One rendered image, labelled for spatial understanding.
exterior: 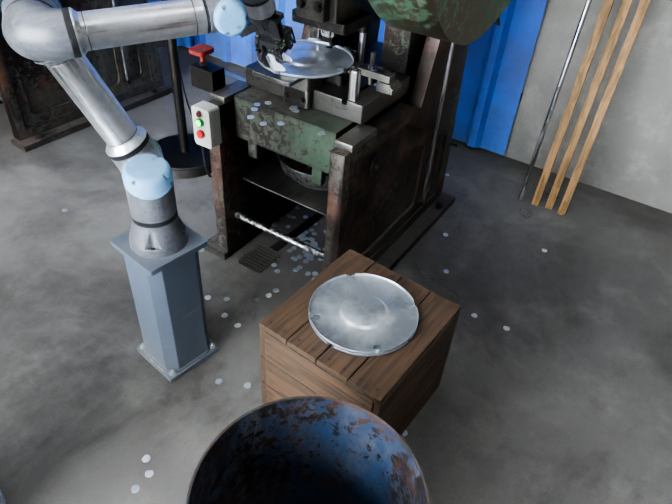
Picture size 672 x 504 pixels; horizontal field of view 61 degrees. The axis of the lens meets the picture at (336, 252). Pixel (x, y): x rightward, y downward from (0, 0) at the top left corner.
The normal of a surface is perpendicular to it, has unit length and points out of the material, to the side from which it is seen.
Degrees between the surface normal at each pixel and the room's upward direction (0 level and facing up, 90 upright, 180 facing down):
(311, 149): 90
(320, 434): 88
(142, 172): 7
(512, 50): 90
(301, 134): 90
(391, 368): 0
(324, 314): 0
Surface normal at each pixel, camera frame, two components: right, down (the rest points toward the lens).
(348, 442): -0.42, 0.53
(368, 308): 0.06, -0.77
